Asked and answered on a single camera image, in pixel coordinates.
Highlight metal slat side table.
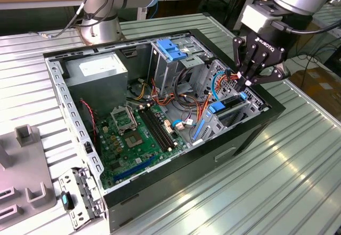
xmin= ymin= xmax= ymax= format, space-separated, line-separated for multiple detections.
xmin=311 ymin=0 xmax=341 ymax=40

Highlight yellow orange wire bundle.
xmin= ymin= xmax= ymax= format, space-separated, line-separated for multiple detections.
xmin=134 ymin=83 xmax=148 ymax=101

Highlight grey metal slot retainer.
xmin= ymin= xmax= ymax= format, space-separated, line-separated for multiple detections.
xmin=58 ymin=167 xmax=104 ymax=232

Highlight green motherboard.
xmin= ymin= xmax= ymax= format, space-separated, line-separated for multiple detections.
xmin=94 ymin=103 xmax=187 ymax=190

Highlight grey metal disk bay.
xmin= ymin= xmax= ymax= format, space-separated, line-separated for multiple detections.
xmin=189 ymin=59 xmax=269 ymax=147

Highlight large flat cardboard box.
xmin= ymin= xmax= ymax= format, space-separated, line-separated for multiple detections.
xmin=289 ymin=68 xmax=341 ymax=113

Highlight black open PC case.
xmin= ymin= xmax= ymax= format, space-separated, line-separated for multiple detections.
xmin=42 ymin=28 xmax=286 ymax=234

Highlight grey parts rack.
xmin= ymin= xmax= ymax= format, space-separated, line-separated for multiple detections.
xmin=0 ymin=124 xmax=59 ymax=226

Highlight metal socket cover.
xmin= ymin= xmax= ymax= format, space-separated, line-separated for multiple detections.
xmin=111 ymin=106 xmax=138 ymax=134

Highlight orange red power wire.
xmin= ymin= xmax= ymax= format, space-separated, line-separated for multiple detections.
xmin=215 ymin=68 xmax=240 ymax=92

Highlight short blue wire white plug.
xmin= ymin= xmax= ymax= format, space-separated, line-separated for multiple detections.
xmin=170 ymin=117 xmax=197 ymax=132

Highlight CPU socket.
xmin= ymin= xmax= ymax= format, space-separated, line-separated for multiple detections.
xmin=124 ymin=130 xmax=145 ymax=150

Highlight multicolour wire bundle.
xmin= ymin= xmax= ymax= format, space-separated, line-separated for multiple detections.
xmin=149 ymin=78 xmax=214 ymax=129

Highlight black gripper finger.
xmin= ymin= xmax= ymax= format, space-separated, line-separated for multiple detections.
xmin=241 ymin=52 xmax=288 ymax=93
xmin=232 ymin=36 xmax=258 ymax=93

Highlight black RAM slot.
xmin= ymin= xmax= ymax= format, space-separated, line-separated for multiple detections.
xmin=150 ymin=105 xmax=177 ymax=150
xmin=139 ymin=109 xmax=166 ymax=153
xmin=146 ymin=106 xmax=173 ymax=151
xmin=142 ymin=108 xmax=169 ymax=152

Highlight black cable with metal connector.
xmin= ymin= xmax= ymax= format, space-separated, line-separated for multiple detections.
xmin=29 ymin=0 xmax=93 ymax=39

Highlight black camera cable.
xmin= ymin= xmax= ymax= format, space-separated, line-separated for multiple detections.
xmin=271 ymin=19 xmax=341 ymax=35

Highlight blue data wire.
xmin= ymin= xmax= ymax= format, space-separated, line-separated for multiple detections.
xmin=212 ymin=70 xmax=227 ymax=100

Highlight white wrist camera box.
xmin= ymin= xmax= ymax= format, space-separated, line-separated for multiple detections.
xmin=241 ymin=4 xmax=283 ymax=33

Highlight grey power supply unit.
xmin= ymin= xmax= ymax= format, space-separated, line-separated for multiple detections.
xmin=63 ymin=52 xmax=129 ymax=116

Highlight black latch with blue button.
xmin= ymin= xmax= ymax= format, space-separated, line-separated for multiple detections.
xmin=60 ymin=191 xmax=75 ymax=211

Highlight blue expansion slot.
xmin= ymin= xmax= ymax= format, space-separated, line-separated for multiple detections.
xmin=113 ymin=155 xmax=157 ymax=182

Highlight hard disk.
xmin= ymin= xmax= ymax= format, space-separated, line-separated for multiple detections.
xmin=192 ymin=92 xmax=248 ymax=142

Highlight grey metal drive cage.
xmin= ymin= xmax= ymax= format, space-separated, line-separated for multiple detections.
xmin=148 ymin=35 xmax=214 ymax=100

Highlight blue plastic drive latch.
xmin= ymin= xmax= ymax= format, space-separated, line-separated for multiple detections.
xmin=156 ymin=39 xmax=189 ymax=62

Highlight red black twisted wire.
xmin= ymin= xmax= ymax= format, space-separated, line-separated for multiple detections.
xmin=79 ymin=99 xmax=98 ymax=144

